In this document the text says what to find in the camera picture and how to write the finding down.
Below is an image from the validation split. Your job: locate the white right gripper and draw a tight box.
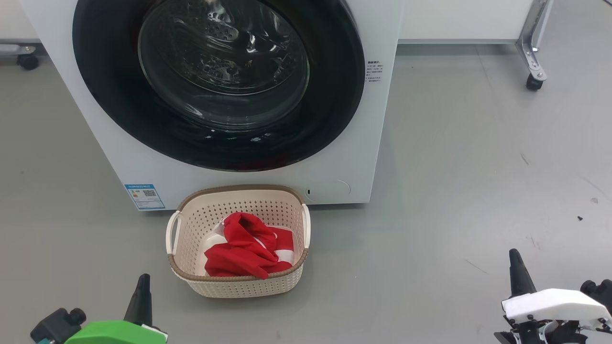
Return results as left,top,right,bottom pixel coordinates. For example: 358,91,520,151
501,248,612,333

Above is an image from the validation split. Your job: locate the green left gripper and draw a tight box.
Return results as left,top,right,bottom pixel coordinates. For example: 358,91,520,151
63,273,169,344

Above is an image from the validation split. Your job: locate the red and white garment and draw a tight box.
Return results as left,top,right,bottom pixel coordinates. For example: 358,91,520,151
204,212,295,280

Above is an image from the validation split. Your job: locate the washing machine glass door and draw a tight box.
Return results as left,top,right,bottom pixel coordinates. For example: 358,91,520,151
72,0,367,173

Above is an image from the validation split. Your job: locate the cream perforated laundry basket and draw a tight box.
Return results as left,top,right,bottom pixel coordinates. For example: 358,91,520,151
165,184,312,299

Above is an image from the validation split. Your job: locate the white front-load washing machine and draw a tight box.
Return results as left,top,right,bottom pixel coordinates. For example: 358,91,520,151
19,0,405,212

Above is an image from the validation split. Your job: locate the steel perforated washer drum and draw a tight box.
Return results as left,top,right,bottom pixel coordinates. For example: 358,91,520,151
141,0,309,129

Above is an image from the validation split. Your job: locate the blue energy label sticker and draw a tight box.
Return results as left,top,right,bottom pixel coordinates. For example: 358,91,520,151
124,184,166,211

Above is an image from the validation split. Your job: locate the metal partition leg with caster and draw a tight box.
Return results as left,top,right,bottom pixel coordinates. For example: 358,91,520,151
0,43,40,72
515,0,556,92

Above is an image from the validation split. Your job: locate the printed text notice sticker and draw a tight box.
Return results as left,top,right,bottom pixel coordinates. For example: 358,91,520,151
366,60,383,85

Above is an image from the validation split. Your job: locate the white partition panel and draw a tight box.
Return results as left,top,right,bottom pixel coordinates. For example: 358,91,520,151
398,0,536,45

